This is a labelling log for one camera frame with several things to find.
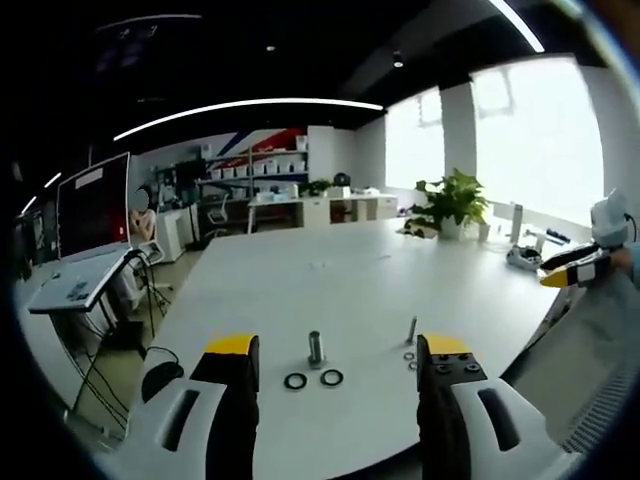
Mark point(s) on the white tilted stand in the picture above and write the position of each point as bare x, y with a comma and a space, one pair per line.
75, 285

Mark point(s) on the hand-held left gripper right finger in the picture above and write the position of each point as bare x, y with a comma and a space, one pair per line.
500, 415

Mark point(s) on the green potted plant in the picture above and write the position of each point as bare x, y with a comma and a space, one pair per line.
457, 200

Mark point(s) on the black computer mouse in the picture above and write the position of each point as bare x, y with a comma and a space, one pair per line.
161, 377

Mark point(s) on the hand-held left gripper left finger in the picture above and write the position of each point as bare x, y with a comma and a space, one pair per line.
170, 415

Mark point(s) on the white office chair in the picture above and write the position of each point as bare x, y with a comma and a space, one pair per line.
218, 215

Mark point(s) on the person's right hand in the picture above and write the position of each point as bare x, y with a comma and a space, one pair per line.
624, 259

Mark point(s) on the long ceiling light strip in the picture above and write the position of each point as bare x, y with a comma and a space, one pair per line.
240, 106

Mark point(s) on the white device on table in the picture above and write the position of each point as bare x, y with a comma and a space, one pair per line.
522, 256

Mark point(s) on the white office desk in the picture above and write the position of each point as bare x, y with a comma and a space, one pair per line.
325, 207

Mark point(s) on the large dark screen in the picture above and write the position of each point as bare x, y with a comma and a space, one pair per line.
92, 210

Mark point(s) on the shelf with white boxes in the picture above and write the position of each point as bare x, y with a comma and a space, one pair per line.
255, 162

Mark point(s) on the short ceiling light strip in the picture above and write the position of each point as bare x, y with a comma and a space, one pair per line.
517, 26

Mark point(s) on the black washer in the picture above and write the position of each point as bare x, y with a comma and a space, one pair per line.
323, 378
295, 381

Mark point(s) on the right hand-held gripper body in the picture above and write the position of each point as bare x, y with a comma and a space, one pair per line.
607, 220

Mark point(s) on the large threaded stud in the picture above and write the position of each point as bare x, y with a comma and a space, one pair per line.
315, 347

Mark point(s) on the thin threaded stud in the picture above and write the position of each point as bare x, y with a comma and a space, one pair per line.
413, 330

